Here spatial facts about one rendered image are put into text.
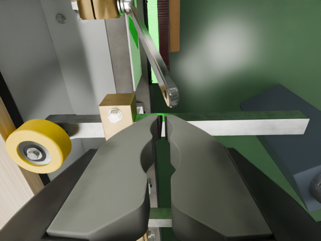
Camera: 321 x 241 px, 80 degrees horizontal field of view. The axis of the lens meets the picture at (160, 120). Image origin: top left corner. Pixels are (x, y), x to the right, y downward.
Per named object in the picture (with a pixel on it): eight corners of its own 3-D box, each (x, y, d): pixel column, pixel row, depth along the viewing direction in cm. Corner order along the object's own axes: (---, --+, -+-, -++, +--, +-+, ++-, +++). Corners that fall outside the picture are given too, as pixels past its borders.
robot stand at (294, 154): (279, 83, 114) (373, 145, 62) (291, 114, 124) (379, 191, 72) (239, 104, 121) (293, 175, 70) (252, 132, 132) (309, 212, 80)
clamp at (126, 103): (138, 92, 33) (134, 105, 29) (144, 153, 40) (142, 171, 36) (102, 93, 33) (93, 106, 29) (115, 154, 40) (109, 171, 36)
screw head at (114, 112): (121, 108, 29) (119, 112, 28) (123, 120, 30) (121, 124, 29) (107, 108, 29) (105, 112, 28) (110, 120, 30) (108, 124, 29)
